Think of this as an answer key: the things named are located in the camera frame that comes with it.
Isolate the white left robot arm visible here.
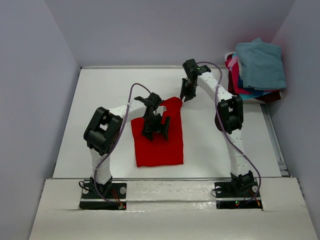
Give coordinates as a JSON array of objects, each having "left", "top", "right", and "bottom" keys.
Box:
[{"left": 83, "top": 92, "right": 171, "bottom": 198}]

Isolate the red t shirt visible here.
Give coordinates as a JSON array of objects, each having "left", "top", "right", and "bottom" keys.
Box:
[{"left": 131, "top": 97, "right": 184, "bottom": 168}]

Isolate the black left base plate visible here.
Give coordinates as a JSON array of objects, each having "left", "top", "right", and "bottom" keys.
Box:
[{"left": 78, "top": 180, "right": 127, "bottom": 211}]

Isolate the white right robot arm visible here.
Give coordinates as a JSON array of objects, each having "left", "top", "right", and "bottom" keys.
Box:
[{"left": 180, "top": 59, "right": 255, "bottom": 196}]

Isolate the bright blue t shirt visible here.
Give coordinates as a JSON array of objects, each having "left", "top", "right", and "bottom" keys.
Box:
[{"left": 237, "top": 76, "right": 271, "bottom": 100}]

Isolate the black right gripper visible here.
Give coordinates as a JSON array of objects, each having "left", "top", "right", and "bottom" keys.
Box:
[{"left": 180, "top": 77, "right": 198, "bottom": 102}]

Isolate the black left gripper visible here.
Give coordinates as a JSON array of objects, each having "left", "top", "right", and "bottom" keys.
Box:
[{"left": 142, "top": 114, "right": 170, "bottom": 142}]

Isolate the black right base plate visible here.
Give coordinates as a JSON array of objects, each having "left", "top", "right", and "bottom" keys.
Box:
[{"left": 210, "top": 181, "right": 263, "bottom": 210}]

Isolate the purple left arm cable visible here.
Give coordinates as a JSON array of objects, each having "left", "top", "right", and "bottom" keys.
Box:
[{"left": 93, "top": 83, "right": 153, "bottom": 210}]

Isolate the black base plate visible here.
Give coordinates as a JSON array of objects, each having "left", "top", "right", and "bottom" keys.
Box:
[
  {"left": 210, "top": 181, "right": 263, "bottom": 210},
  {"left": 78, "top": 180, "right": 127, "bottom": 211}
]

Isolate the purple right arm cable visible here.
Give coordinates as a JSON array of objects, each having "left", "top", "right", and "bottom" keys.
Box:
[{"left": 197, "top": 61, "right": 262, "bottom": 207}]

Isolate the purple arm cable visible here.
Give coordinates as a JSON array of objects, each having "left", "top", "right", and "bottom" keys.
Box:
[
  {"left": 197, "top": 61, "right": 262, "bottom": 207},
  {"left": 93, "top": 83, "right": 153, "bottom": 210}
]

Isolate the dark maroon t shirt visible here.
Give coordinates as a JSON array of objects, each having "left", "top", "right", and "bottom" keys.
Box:
[{"left": 255, "top": 90, "right": 281, "bottom": 104}]

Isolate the pink t shirt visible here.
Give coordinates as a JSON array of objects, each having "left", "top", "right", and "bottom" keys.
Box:
[{"left": 224, "top": 53, "right": 246, "bottom": 95}]

